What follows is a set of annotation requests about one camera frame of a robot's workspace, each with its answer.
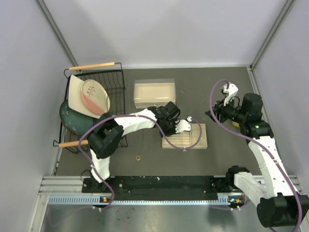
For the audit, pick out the dark green round plate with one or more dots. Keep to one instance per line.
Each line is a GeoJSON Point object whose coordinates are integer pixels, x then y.
{"type": "Point", "coordinates": [74, 121]}

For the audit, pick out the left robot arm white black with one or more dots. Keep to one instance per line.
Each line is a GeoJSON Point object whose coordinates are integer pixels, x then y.
{"type": "Point", "coordinates": [104, 140]}

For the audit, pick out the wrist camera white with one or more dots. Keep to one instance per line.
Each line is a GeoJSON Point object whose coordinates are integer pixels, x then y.
{"type": "Point", "coordinates": [229, 91]}
{"type": "Point", "coordinates": [183, 125]}

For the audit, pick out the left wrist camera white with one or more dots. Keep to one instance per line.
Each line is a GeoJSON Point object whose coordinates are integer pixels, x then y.
{"type": "Point", "coordinates": [183, 125]}

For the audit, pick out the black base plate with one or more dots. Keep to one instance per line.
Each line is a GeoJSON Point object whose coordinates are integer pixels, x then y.
{"type": "Point", "coordinates": [122, 184]}

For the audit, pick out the grey slotted cable duct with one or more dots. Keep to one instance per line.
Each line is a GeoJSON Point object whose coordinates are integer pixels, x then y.
{"type": "Point", "coordinates": [100, 200]}

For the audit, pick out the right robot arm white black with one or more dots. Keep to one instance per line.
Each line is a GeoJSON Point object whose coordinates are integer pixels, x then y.
{"type": "Point", "coordinates": [278, 202]}

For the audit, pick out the square cream plate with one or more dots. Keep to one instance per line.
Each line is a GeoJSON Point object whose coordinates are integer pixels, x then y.
{"type": "Point", "coordinates": [75, 99]}

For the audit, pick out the black wire dish rack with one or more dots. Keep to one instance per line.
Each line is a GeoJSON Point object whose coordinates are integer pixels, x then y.
{"type": "Point", "coordinates": [113, 81]}

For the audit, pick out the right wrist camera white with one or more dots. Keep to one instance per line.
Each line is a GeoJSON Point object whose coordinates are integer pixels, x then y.
{"type": "Point", "coordinates": [229, 91]}

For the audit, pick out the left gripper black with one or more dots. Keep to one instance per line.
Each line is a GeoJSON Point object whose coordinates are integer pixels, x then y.
{"type": "Point", "coordinates": [173, 131]}

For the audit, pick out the yellow mug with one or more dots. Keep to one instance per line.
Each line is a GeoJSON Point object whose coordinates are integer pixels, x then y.
{"type": "Point", "coordinates": [235, 124]}

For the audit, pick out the round pink cream plate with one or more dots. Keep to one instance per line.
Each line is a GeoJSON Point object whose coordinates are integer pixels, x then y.
{"type": "Point", "coordinates": [95, 98]}

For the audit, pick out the beige velvet jewelry tray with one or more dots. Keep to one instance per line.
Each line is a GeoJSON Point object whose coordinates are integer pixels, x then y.
{"type": "Point", "coordinates": [187, 139]}

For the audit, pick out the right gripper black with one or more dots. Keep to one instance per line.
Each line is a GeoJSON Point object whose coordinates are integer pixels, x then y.
{"type": "Point", "coordinates": [220, 109]}

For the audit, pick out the clear acrylic jewelry box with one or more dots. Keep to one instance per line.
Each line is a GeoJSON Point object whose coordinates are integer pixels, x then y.
{"type": "Point", "coordinates": [154, 92]}

